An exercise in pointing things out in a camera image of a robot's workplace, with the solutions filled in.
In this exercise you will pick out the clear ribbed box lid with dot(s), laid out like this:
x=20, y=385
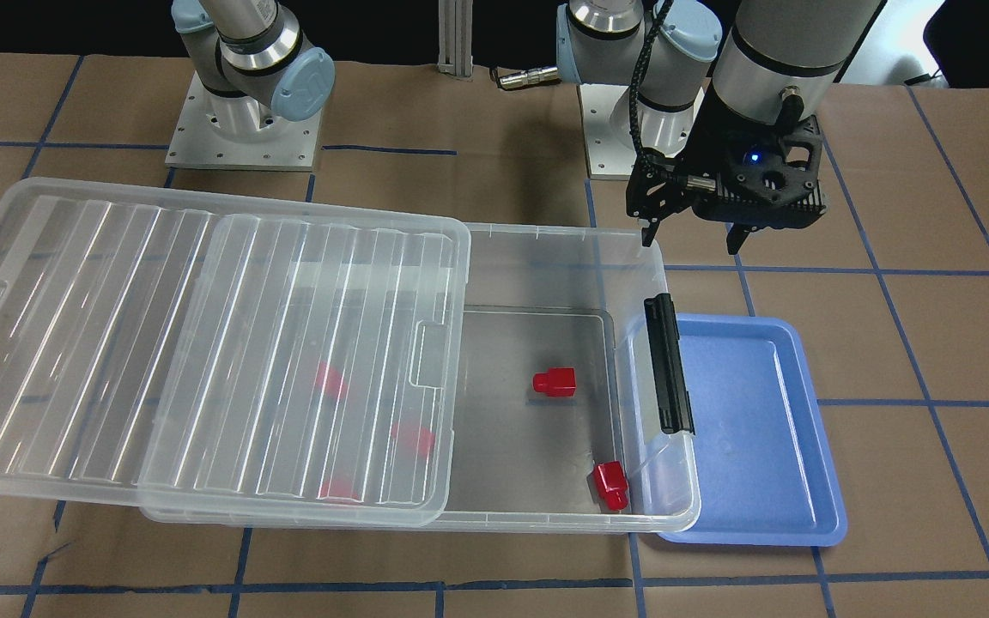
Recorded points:
x=95, y=281

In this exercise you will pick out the clear plastic storage box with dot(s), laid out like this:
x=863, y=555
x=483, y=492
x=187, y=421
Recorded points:
x=546, y=412

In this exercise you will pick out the black box latch handle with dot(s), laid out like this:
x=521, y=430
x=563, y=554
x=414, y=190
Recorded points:
x=674, y=408

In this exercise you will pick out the red block near latch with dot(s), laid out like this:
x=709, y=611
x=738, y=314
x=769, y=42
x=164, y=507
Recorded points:
x=611, y=484

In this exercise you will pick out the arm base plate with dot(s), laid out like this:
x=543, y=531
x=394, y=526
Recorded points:
x=216, y=133
x=605, y=127

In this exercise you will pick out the red block in box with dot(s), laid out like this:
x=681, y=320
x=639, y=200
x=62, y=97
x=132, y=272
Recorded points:
x=328, y=382

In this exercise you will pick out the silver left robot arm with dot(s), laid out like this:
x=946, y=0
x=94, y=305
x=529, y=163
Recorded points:
x=772, y=64

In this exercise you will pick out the red block box centre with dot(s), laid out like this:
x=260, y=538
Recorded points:
x=413, y=439

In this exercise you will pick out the red block box front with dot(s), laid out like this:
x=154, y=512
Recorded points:
x=339, y=489

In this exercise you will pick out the blue plastic tray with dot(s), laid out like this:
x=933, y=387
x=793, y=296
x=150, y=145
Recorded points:
x=765, y=468

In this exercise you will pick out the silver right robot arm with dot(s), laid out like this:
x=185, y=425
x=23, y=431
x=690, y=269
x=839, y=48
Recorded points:
x=256, y=65

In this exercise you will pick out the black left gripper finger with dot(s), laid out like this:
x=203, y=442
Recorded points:
x=736, y=237
x=659, y=187

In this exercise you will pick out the red block box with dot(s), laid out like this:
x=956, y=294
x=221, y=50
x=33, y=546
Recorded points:
x=339, y=489
x=413, y=439

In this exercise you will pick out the aluminium frame post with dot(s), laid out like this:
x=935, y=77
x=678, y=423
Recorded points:
x=454, y=34

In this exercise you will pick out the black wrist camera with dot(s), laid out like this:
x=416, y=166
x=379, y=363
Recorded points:
x=778, y=178

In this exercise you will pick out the red block with stud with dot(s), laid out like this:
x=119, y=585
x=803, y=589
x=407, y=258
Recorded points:
x=556, y=382

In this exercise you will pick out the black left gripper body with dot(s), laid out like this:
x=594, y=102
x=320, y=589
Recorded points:
x=706, y=159

